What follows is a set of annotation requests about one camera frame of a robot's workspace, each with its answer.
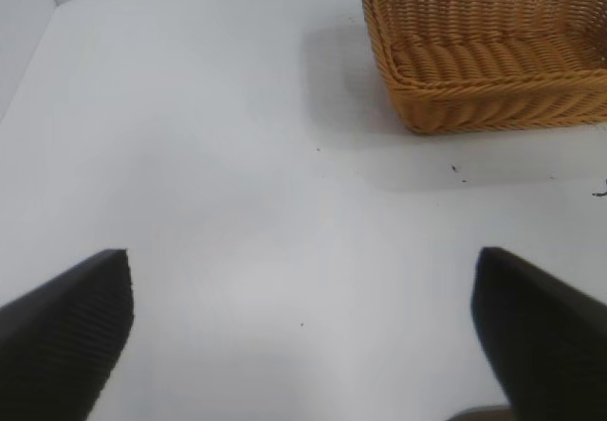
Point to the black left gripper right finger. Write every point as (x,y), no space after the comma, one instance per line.
(545,340)

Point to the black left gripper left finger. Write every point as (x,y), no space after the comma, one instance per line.
(61,345)

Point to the brown woven wicker basket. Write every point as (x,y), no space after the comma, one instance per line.
(483,60)

